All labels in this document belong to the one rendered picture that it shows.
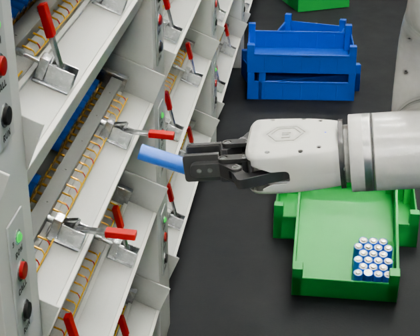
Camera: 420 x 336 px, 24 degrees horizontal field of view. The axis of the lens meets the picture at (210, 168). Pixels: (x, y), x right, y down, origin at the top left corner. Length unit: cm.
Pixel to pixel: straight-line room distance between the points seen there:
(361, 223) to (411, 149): 101
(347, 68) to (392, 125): 169
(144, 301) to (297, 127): 69
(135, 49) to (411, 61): 51
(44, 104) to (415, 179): 39
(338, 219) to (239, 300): 29
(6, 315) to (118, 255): 59
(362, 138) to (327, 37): 188
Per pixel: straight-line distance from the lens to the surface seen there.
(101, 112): 136
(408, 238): 206
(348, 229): 200
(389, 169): 102
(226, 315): 183
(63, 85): 103
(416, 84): 111
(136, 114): 144
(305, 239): 198
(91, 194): 122
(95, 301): 135
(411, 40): 107
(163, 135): 133
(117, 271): 142
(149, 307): 168
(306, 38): 289
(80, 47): 114
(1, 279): 83
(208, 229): 210
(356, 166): 102
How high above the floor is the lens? 107
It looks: 27 degrees down
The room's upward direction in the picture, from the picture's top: straight up
